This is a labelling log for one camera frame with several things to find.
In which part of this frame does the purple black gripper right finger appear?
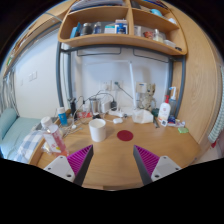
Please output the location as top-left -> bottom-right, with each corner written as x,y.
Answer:
133,145 -> 181,185

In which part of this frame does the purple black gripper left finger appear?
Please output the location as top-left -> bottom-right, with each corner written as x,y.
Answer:
44,145 -> 93,186

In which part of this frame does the clear plastic water bottle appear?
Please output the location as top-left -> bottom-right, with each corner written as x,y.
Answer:
41,116 -> 69,156

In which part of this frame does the round red coaster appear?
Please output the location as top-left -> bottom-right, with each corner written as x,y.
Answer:
117,130 -> 133,141

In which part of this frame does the green sticky note pad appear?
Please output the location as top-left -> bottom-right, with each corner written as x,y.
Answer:
178,127 -> 189,134

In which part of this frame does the blue checkered blanket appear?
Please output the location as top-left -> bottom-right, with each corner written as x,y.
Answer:
14,131 -> 42,164

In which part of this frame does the blue white can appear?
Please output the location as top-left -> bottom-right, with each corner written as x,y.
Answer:
57,107 -> 68,126

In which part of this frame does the white computer mouse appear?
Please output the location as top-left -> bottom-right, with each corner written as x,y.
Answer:
113,118 -> 123,124

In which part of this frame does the white lotion pump bottle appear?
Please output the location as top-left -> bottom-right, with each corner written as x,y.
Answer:
158,95 -> 171,122

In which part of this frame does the white desk lamp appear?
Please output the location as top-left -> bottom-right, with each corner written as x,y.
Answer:
112,60 -> 137,116

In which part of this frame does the stainless steel cup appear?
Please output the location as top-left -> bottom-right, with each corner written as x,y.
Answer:
90,98 -> 100,114

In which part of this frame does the white power adapter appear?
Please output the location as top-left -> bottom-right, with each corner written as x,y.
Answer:
101,101 -> 111,113

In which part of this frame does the clear spray bottle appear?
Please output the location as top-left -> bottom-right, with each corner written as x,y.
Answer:
169,87 -> 176,116

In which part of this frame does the light green bed mattress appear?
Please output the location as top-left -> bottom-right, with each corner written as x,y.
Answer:
0,108 -> 40,160

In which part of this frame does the small groot figurine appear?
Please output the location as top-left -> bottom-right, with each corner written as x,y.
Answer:
142,84 -> 156,111

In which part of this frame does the wooden wall shelf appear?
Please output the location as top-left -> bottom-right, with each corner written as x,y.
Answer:
58,0 -> 187,56

